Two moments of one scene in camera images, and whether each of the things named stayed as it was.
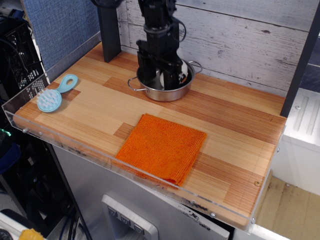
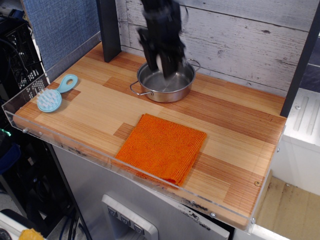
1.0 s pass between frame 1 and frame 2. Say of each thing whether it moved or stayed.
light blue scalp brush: stayed
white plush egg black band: moved
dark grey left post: stayed
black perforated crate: stayed
